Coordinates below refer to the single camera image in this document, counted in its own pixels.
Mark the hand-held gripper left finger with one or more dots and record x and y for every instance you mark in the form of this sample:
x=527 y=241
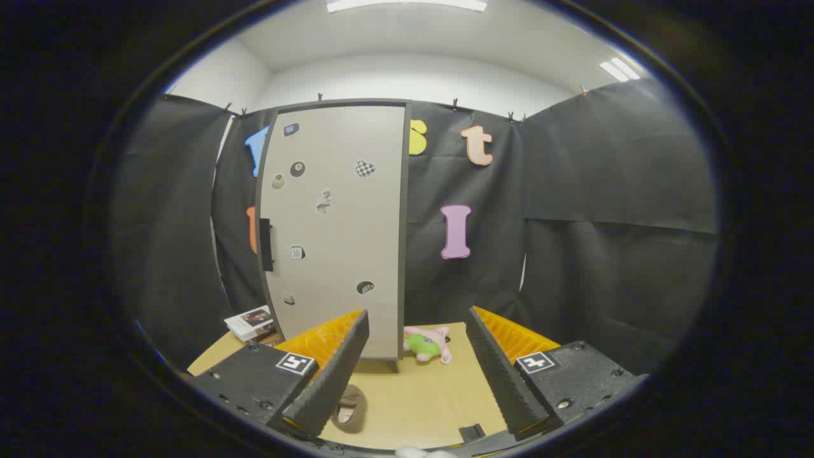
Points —
x=337 y=375

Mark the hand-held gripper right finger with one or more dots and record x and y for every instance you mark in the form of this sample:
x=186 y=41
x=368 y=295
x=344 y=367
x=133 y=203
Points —
x=502 y=375

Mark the light grey shoe cabinet door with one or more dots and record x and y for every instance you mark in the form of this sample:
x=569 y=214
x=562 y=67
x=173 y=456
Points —
x=337 y=242

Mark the brown flat box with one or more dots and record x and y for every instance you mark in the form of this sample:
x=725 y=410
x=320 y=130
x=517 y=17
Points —
x=273 y=339

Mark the grey shoe cabinet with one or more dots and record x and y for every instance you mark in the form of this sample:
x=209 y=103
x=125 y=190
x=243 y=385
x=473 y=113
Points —
x=406 y=222

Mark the pink and green plush toy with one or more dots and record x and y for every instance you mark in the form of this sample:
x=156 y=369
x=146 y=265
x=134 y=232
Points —
x=425 y=343

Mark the brown fluffy shoe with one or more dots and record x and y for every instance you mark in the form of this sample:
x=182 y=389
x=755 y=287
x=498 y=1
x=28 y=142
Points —
x=353 y=413

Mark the black backdrop cloth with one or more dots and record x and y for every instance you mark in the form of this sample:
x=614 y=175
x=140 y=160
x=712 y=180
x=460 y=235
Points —
x=604 y=191

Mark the long ceiling light panel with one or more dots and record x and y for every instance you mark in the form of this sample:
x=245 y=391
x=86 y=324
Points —
x=407 y=4

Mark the small ceiling light panel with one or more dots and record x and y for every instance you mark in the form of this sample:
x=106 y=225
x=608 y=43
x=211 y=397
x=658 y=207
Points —
x=620 y=69

